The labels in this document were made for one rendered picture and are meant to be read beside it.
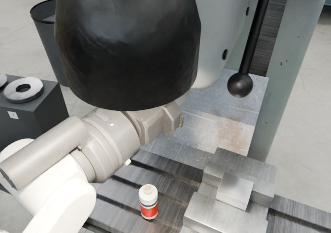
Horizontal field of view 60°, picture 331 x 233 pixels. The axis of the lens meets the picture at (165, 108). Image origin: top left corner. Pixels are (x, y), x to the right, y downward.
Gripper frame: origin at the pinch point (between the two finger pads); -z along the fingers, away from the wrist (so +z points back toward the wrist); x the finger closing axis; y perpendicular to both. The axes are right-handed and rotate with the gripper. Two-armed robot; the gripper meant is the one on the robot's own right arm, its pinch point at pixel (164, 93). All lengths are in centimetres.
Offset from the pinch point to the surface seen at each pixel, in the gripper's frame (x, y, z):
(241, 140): -6.1, 32.7, -29.3
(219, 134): 0.2, 32.9, -27.3
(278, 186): -17, 122, -93
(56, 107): 33.2, 19.1, 3.1
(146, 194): 0.1, 23.6, 5.9
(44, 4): 198, 61, -92
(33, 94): 33.9, 12.5, 7.2
